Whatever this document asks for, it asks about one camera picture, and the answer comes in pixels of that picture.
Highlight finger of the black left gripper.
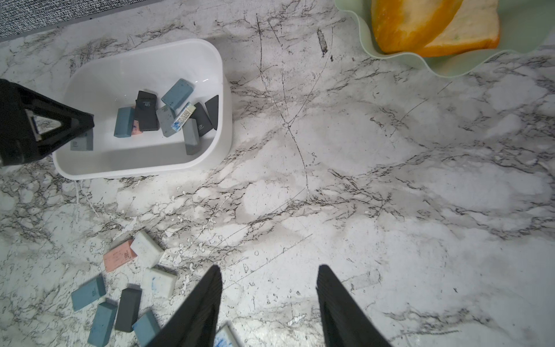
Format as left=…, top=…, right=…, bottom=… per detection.
left=1, top=79, right=94, bottom=166

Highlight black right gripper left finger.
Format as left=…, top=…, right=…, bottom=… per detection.
left=148, top=265, right=223, bottom=347

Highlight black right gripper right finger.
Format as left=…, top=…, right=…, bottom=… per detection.
left=317, top=265, right=390, bottom=346

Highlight grey eraser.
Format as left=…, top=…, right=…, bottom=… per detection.
left=156, top=106, right=176, bottom=137
left=70, top=129, right=94, bottom=151
left=182, top=118, right=201, bottom=156

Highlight teal eraser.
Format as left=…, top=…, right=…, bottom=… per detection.
left=132, top=310, right=160, bottom=347
left=161, top=79, right=195, bottom=111
left=114, top=107, right=134, bottom=138
left=71, top=275, right=106, bottom=312
left=88, top=302, right=117, bottom=347

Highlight pink eraser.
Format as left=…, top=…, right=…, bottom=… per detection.
left=132, top=120, right=143, bottom=136
left=103, top=240, right=137, bottom=273

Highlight black eraser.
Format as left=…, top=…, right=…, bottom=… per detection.
left=205, top=95, right=219, bottom=130
left=134, top=91, right=160, bottom=132
left=114, top=288, right=143, bottom=333
left=191, top=102, right=213, bottom=137

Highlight blue white eraser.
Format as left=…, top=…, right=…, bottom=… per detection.
left=171, top=102, right=196, bottom=132
left=213, top=325, right=240, bottom=347

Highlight blue white wrapped eraser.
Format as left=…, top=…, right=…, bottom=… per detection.
left=213, top=325, right=240, bottom=347

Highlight white eraser middle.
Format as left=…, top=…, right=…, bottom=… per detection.
left=142, top=268, right=177, bottom=299

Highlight white eraser upper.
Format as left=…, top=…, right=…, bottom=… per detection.
left=130, top=231, right=164, bottom=268

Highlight white storage box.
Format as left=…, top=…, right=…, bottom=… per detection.
left=53, top=39, right=233, bottom=180

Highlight bread pieces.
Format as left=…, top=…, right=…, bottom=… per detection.
left=371, top=0, right=501, bottom=57

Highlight green scalloped plate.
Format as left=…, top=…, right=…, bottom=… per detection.
left=335, top=1, right=554, bottom=78

